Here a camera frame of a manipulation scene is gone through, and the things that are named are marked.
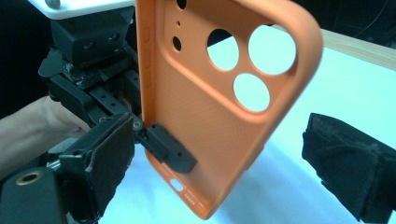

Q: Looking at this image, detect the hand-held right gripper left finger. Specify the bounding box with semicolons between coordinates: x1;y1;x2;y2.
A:
55;111;136;223

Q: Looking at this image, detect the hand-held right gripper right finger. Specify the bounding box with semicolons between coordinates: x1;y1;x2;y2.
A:
301;112;396;224

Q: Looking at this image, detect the orange phone case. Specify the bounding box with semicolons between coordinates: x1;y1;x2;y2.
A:
134;0;325;220

